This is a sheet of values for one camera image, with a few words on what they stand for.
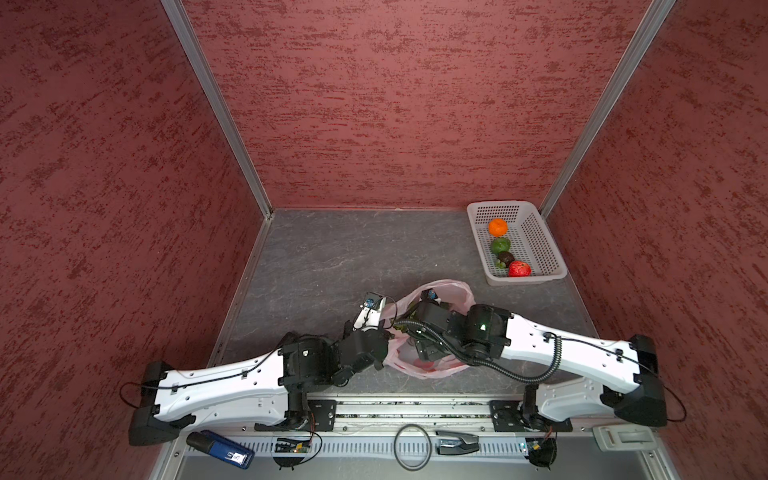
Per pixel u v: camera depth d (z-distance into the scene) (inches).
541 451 28.1
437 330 20.0
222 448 26.3
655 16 28.1
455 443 27.4
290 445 28.5
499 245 40.7
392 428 28.6
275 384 17.6
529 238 43.2
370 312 22.7
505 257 39.8
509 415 29.2
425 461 26.5
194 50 30.3
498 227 43.3
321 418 29.3
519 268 38.1
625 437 27.5
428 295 25.4
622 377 15.8
